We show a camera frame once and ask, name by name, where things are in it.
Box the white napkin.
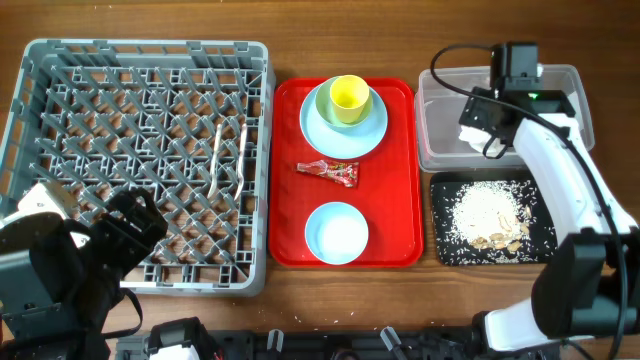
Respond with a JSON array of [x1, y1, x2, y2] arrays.
[[458, 125, 504, 157]]

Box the white plastic spoon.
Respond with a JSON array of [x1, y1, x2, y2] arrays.
[[207, 124, 223, 201]]

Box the rice and food scraps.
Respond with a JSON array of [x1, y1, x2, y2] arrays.
[[439, 178, 557, 263]]

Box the white plastic fork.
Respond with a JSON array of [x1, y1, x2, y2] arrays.
[[234, 123, 248, 201]]

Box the yellow plastic cup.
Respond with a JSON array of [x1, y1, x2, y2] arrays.
[[329, 75, 370, 124]]

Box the red snack wrapper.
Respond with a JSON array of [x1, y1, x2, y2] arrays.
[[296, 160, 360, 188]]

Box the green bowl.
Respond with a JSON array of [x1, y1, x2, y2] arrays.
[[315, 77, 373, 128]]

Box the light blue bowl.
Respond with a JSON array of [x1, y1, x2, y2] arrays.
[[304, 202, 369, 266]]

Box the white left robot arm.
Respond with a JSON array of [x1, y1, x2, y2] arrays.
[[1, 182, 168, 359]]

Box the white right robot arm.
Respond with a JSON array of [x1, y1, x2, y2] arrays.
[[460, 88, 639, 355]]

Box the grey dishwasher rack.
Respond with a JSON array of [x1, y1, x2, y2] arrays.
[[1, 39, 276, 297]]

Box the clear plastic bin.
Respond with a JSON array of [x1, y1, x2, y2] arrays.
[[414, 64, 595, 173]]

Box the black tray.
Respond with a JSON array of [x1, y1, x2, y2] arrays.
[[429, 168, 582, 267]]

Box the red plastic tray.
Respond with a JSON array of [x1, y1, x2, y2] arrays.
[[268, 78, 424, 268]]

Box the light blue plate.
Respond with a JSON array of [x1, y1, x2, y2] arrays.
[[299, 83, 389, 160]]

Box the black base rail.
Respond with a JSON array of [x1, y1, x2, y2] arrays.
[[115, 316, 561, 360]]

